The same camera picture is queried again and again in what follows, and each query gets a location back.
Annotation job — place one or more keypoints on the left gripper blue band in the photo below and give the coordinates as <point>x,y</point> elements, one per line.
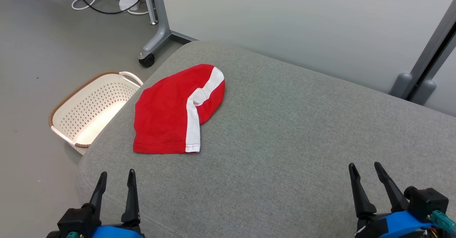
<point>78,223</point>

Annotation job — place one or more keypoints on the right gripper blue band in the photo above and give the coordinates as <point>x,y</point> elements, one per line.
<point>409,225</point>

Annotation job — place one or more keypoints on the red shorts white side stripe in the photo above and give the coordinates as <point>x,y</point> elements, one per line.
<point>160,117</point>

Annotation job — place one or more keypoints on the cream perforated laundry basket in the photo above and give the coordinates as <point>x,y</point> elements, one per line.
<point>89,113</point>

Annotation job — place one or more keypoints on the black caster wheel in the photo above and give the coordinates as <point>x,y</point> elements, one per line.
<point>147,60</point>

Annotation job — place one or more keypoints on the grey partition leg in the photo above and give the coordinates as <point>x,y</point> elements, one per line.
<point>162,31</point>

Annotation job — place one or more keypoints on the grey partition post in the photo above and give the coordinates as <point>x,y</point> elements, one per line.
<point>433,49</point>

